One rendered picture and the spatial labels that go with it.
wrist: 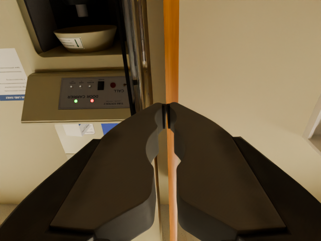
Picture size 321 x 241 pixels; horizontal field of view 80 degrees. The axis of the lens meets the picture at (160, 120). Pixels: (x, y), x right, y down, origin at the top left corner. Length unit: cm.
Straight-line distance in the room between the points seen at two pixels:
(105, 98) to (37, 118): 18
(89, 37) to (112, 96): 17
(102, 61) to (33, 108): 21
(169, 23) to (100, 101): 25
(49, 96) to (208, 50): 70
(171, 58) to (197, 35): 54
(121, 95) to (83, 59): 15
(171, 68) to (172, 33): 7
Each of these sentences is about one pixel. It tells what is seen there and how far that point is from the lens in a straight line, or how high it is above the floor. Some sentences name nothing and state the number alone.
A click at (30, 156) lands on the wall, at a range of 159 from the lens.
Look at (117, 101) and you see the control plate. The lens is 50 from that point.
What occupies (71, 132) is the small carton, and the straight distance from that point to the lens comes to 60.
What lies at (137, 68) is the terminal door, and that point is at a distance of 20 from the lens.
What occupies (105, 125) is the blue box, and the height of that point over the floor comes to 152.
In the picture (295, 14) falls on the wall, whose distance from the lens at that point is 109.
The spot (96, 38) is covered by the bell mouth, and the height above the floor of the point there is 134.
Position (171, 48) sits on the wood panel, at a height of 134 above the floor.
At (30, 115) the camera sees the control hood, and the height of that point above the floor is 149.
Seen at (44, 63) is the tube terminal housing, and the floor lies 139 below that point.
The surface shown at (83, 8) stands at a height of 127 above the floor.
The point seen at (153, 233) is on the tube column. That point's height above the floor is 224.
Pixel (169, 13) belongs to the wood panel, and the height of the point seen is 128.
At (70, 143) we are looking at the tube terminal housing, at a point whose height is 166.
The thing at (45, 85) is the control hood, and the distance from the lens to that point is 60.
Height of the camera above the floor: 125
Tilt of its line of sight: 32 degrees up
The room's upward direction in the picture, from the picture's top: 177 degrees clockwise
